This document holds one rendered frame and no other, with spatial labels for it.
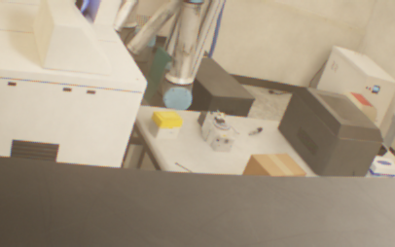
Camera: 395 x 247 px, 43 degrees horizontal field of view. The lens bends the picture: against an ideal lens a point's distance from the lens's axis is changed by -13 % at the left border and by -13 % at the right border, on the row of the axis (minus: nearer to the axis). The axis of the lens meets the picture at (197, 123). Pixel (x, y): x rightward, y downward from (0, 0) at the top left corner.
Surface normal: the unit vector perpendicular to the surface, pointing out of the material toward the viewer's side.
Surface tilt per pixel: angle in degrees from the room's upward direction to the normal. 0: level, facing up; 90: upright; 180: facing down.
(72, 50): 90
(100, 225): 0
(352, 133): 51
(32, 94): 90
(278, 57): 90
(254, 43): 90
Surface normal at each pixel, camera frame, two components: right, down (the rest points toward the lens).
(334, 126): -0.55, -0.53
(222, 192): 0.33, -0.84
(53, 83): 0.37, 0.53
